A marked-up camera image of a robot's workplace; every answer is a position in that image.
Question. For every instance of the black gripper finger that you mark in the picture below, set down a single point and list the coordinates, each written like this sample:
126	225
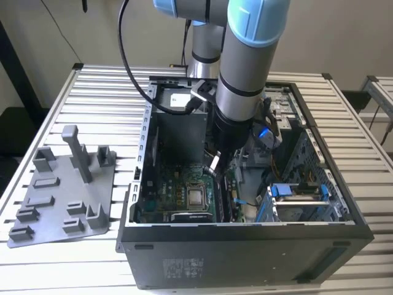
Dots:
216	170
228	161

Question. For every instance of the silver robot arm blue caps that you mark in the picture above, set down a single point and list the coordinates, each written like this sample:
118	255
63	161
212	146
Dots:
242	67

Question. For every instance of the black RAM slot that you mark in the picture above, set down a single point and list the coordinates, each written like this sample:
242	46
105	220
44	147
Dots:
217	199
221	202

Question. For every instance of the silver CPU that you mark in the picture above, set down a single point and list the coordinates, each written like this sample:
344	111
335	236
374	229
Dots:
196	198

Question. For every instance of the green motherboard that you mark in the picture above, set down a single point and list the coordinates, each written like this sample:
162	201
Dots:
172	181

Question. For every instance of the grey power supply unit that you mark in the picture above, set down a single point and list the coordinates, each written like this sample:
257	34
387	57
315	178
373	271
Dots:
178	138

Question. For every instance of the hard disk in blue carrier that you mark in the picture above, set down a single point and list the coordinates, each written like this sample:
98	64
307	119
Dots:
282	191

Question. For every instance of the grey metal disk bay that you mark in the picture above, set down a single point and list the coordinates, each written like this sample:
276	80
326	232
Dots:
284	101

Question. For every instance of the black PC case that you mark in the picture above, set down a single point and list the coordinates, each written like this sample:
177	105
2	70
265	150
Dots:
215	261

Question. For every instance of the black box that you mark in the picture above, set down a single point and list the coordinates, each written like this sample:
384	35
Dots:
356	101

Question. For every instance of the grey plastic parts rack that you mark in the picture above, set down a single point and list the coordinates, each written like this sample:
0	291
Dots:
76	190

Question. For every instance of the metal slat side table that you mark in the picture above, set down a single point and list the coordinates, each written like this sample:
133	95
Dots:
385	84

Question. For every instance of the black hanging rod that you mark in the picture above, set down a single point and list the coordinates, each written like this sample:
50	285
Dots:
84	6

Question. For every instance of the grey wrist camera blue light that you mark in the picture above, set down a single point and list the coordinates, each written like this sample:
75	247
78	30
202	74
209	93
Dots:
270	138

